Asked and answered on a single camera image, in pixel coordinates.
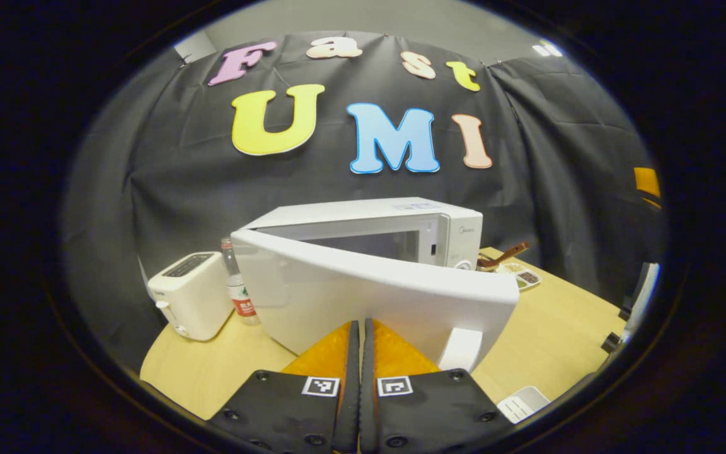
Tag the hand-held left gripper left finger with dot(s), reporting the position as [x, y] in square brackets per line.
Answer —
[351, 403]

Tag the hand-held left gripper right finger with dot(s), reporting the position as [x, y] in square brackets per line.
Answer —
[368, 403]

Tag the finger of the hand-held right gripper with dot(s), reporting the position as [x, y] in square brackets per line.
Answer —
[646, 181]

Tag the white microwave oven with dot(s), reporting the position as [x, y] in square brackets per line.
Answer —
[338, 290]

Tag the wooden spoon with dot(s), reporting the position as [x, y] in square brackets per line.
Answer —
[511, 251]

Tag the white divided dish with beans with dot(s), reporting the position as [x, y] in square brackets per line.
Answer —
[527, 277]

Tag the white rectangular tray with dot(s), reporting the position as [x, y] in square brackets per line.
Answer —
[524, 403]

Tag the clear water bottle red label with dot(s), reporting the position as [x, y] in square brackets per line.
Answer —
[237, 284]

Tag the ceiling light panel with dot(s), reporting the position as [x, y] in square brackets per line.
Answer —
[547, 48]

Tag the white toaster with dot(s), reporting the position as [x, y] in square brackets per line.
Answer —
[193, 302]

